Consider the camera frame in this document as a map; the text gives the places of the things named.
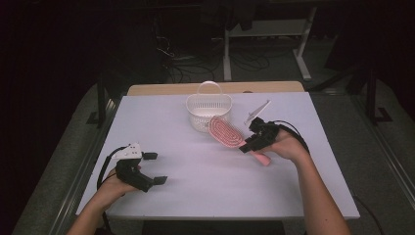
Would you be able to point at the person's left hand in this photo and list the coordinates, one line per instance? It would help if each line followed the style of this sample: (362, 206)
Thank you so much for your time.
(112, 191)

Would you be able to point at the white plastic basket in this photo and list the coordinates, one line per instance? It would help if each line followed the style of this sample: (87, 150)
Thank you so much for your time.
(202, 124)

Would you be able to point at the wooden table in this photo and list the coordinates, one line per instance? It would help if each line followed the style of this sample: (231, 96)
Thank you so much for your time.
(156, 88)

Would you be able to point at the pink hairbrush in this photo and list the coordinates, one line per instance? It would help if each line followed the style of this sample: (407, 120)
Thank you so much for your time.
(225, 132)

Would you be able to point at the person's right hand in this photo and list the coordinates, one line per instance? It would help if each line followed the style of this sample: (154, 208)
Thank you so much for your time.
(288, 147)

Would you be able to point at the black metal stand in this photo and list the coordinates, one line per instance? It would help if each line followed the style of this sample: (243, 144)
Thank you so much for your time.
(372, 94)
(101, 101)

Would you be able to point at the metal floor rail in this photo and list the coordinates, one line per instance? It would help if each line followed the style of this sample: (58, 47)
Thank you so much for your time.
(388, 147)
(81, 182)

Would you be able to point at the white metal table frame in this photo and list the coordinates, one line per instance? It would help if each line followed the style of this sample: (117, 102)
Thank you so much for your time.
(266, 27)

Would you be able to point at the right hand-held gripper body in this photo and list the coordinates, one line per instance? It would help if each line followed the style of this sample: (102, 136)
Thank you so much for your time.
(266, 132)

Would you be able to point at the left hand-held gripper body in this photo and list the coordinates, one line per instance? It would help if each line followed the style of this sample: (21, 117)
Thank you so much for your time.
(130, 171)

